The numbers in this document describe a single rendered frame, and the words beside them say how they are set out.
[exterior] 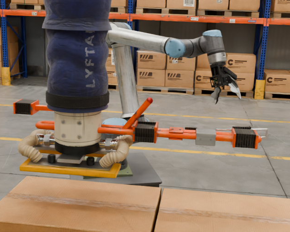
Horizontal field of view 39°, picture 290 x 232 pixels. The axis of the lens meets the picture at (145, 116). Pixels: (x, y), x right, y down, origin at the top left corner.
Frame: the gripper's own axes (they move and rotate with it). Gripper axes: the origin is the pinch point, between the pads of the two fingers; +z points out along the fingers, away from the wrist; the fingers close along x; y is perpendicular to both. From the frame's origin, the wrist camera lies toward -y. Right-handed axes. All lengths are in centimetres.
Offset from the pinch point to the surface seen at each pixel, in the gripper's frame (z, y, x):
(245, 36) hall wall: -151, -686, -351
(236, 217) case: 43, 54, 27
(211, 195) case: 37, 44, 11
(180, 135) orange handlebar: 9, 69, 21
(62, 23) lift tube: -34, 100, 9
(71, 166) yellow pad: 12, 98, -5
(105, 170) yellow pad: 15, 91, 4
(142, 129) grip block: 4, 78, 13
